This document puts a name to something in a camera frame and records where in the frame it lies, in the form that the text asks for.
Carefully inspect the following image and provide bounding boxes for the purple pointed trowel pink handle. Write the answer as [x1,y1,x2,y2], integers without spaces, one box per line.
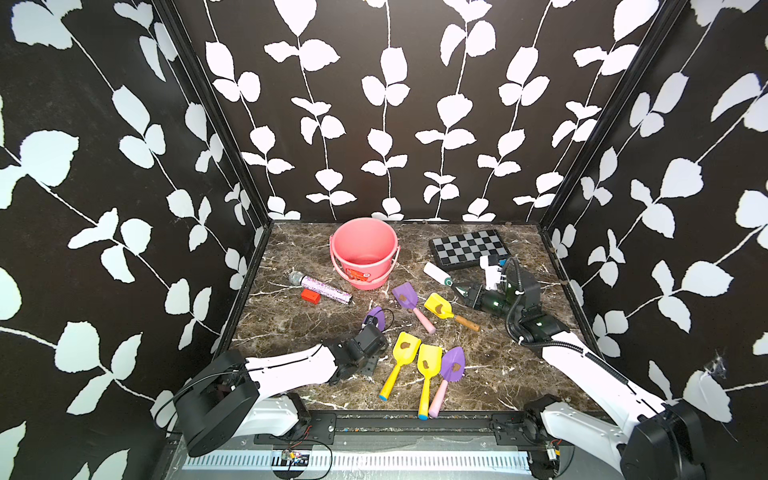
[363,306,387,332]

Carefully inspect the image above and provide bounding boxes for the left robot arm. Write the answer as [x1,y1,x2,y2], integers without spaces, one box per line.
[172,325,389,458]

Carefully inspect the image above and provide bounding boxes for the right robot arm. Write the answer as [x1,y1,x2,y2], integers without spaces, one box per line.
[453,258,707,479]

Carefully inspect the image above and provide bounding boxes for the pink plastic bucket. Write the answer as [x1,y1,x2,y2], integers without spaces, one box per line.
[329,218,400,291]

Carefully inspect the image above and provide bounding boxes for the yellow shovel blue tip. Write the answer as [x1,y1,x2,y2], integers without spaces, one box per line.
[417,343,443,421]

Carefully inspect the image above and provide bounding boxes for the red small block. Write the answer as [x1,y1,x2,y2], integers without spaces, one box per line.
[301,289,321,305]

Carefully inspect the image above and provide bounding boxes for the black white checkerboard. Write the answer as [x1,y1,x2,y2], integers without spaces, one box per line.
[428,229,510,271]

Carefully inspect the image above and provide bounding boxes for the purple glitter microphone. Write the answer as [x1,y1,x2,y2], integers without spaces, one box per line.
[288,271,352,305]

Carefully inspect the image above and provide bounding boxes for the small circuit board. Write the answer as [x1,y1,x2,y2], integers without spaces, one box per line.
[272,450,310,471]

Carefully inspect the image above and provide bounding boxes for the purple square shovel pink handle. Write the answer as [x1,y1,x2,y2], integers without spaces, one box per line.
[392,282,436,334]

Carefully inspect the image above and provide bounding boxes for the yellow shovel wooden handle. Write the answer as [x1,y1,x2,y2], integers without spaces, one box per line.
[424,293,480,332]

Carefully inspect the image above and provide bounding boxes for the black front rail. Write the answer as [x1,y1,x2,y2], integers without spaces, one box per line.
[234,410,553,450]

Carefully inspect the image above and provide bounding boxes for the purple round trowel pink handle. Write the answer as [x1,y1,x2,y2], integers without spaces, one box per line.
[428,347,466,418]

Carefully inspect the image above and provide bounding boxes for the white slotted cable duct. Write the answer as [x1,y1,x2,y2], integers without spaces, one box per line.
[182,449,531,475]

